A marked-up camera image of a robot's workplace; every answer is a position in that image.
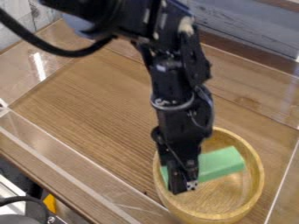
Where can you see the clear acrylic front wall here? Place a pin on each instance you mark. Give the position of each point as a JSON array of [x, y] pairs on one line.
[[79, 182]]

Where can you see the green rectangular block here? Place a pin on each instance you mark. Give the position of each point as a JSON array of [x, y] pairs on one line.
[[218, 163]]

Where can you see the light wooden bowl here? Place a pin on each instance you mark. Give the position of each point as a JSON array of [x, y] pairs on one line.
[[223, 200]]

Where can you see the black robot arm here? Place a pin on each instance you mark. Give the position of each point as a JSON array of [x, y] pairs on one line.
[[160, 28]]

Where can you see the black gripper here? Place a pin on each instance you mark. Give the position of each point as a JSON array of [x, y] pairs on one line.
[[180, 131]]

